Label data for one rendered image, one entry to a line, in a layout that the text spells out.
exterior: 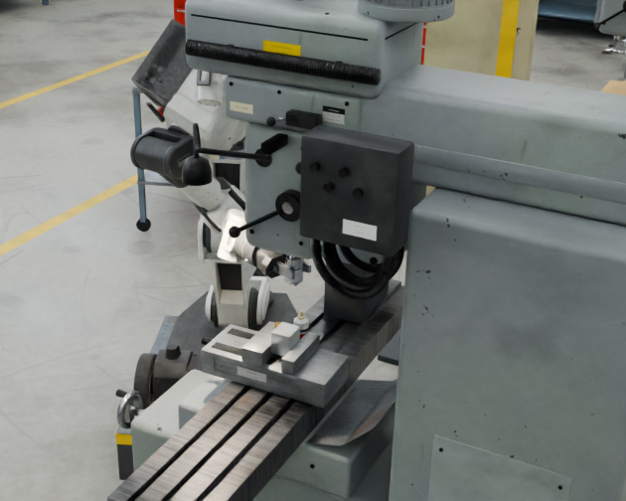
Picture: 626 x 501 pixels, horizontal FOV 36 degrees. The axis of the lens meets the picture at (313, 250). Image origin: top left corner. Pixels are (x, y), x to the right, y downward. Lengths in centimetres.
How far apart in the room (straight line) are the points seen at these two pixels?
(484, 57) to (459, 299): 203
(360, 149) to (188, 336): 177
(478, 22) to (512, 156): 195
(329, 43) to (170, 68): 73
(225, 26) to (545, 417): 105
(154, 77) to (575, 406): 138
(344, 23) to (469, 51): 194
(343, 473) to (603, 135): 104
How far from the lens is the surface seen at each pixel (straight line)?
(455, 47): 393
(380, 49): 199
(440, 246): 194
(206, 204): 275
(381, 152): 176
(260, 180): 223
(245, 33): 212
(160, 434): 270
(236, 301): 326
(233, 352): 250
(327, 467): 243
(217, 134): 260
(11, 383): 434
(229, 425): 236
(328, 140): 180
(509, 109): 195
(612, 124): 191
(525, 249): 189
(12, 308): 491
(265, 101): 214
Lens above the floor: 232
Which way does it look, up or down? 26 degrees down
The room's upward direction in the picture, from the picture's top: 2 degrees clockwise
